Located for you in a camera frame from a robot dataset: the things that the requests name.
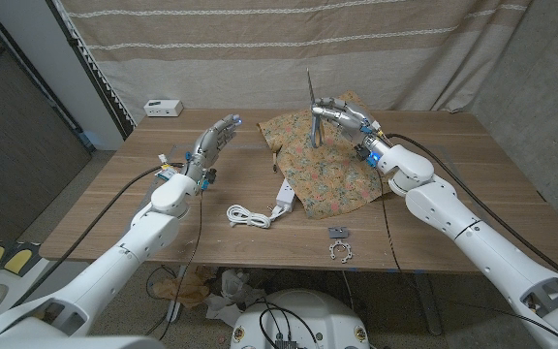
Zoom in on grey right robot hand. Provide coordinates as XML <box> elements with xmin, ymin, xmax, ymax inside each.
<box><xmin>311</xmin><ymin>96</ymin><xmax>391</xmax><ymax>156</ymax></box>

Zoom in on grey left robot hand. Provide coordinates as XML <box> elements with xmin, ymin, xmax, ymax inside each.
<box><xmin>184</xmin><ymin>113</ymin><xmax>242</xmax><ymax>184</ymax></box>

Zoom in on grey yellow scissors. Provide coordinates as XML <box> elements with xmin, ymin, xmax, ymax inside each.
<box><xmin>306</xmin><ymin>67</ymin><xmax>326</xmax><ymax>149</ymax></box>

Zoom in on floral patterned cloth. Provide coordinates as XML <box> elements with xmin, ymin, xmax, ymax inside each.
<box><xmin>257</xmin><ymin>89</ymin><xmax>391</xmax><ymax>220</ymax></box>

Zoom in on crumpled white paper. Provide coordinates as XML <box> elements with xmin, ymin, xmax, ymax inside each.
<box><xmin>204</xmin><ymin>269</ymin><xmax>268</xmax><ymax>329</ymax></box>

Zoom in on crumpled brown paper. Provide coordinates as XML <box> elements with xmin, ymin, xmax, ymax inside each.
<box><xmin>151</xmin><ymin>265</ymin><xmax>217</xmax><ymax>309</ymax></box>

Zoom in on white outlet box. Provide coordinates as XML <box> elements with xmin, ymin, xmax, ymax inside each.
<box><xmin>143</xmin><ymin>99</ymin><xmax>184</xmax><ymax>118</ymax></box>

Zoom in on white power strip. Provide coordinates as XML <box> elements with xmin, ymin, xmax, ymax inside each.
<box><xmin>275</xmin><ymin>177</ymin><xmax>297</xmax><ymax>214</ymax></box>

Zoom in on beige striped curtain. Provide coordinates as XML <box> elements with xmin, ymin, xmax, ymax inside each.
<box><xmin>58</xmin><ymin>0</ymin><xmax>535</xmax><ymax>125</ymax></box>

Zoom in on white table leg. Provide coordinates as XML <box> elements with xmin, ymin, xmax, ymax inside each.
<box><xmin>166</xmin><ymin>265</ymin><xmax>188</xmax><ymax>325</ymax></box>

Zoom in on grey fabric curtain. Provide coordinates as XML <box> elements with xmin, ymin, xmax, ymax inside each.
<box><xmin>433</xmin><ymin>0</ymin><xmax>558</xmax><ymax>234</ymax></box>

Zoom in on dark grey door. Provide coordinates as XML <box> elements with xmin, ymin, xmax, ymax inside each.
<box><xmin>0</xmin><ymin>0</ymin><xmax>94</xmax><ymax>243</ymax></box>

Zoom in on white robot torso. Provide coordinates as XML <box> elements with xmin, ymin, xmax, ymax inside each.
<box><xmin>229</xmin><ymin>289</ymin><xmax>371</xmax><ymax>349</ymax></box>

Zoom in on white floor platform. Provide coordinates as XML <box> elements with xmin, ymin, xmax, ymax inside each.
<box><xmin>0</xmin><ymin>239</ymin><xmax>96</xmax><ymax>335</ymax></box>

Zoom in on white coiled power cord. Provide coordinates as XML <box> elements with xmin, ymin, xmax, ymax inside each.
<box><xmin>225</xmin><ymin>203</ymin><xmax>280</xmax><ymax>230</ymax></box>

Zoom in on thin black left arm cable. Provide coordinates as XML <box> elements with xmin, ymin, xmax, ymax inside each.
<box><xmin>145</xmin><ymin>188</ymin><xmax>205</xmax><ymax>341</ymax></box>

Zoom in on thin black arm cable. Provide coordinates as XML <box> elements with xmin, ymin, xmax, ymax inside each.
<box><xmin>145</xmin><ymin>188</ymin><xmax>205</xmax><ymax>341</ymax></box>
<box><xmin>377</xmin><ymin>169</ymin><xmax>558</xmax><ymax>341</ymax></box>

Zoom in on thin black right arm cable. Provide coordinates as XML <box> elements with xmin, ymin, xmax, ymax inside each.
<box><xmin>377</xmin><ymin>169</ymin><xmax>558</xmax><ymax>341</ymax></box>

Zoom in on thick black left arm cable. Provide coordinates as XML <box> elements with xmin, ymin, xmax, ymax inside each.
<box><xmin>12</xmin><ymin>163</ymin><xmax>183</xmax><ymax>306</ymax></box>

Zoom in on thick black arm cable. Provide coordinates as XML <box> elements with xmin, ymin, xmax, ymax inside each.
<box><xmin>385</xmin><ymin>133</ymin><xmax>558</xmax><ymax>280</ymax></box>
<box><xmin>12</xmin><ymin>163</ymin><xmax>183</xmax><ymax>306</ymax></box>

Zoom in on metal ring bracket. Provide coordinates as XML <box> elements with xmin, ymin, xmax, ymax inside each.
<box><xmin>328</xmin><ymin>239</ymin><xmax>354</xmax><ymax>264</ymax></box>

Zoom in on black frame with zigzag trim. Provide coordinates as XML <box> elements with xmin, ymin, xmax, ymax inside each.
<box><xmin>46</xmin><ymin>0</ymin><xmax>138</xmax><ymax>140</ymax></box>

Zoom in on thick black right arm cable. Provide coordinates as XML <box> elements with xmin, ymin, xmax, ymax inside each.
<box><xmin>385</xmin><ymin>133</ymin><xmax>558</xmax><ymax>280</ymax></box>

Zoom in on black looped torso cable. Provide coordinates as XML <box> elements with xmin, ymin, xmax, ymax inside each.
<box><xmin>257</xmin><ymin>298</ymin><xmax>320</xmax><ymax>349</ymax></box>

